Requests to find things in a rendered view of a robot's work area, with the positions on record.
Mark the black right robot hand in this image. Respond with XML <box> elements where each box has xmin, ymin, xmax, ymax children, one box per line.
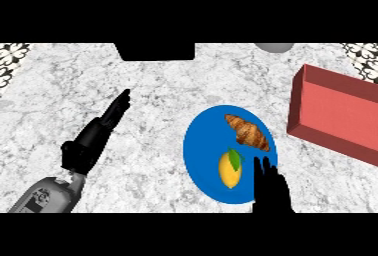
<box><xmin>251</xmin><ymin>156</ymin><xmax>297</xmax><ymax>214</ymax></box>

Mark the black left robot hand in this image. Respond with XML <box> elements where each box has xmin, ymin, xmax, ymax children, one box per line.
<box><xmin>59</xmin><ymin>88</ymin><xmax>133</xmax><ymax>176</ymax></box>

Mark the yellow lemon with green leaf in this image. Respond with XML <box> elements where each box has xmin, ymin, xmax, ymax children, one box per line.
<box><xmin>217</xmin><ymin>147</ymin><xmax>246</xmax><ymax>190</ymax></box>

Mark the blue round plate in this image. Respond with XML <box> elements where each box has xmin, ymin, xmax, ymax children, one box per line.
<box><xmin>181</xmin><ymin>104</ymin><xmax>279</xmax><ymax>205</ymax></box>

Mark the red cardboard box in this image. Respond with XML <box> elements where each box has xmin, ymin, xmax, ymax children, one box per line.
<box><xmin>286</xmin><ymin>63</ymin><xmax>378</xmax><ymax>167</ymax></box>

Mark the brown croissant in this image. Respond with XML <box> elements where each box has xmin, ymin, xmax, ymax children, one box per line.
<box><xmin>223</xmin><ymin>113</ymin><xmax>272</xmax><ymax>153</ymax></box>

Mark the black appliance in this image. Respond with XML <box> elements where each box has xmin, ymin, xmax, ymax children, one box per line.
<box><xmin>114</xmin><ymin>43</ymin><xmax>196</xmax><ymax>62</ymax></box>

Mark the grey round object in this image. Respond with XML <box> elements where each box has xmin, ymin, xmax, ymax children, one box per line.
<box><xmin>252</xmin><ymin>43</ymin><xmax>295</xmax><ymax>54</ymax></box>

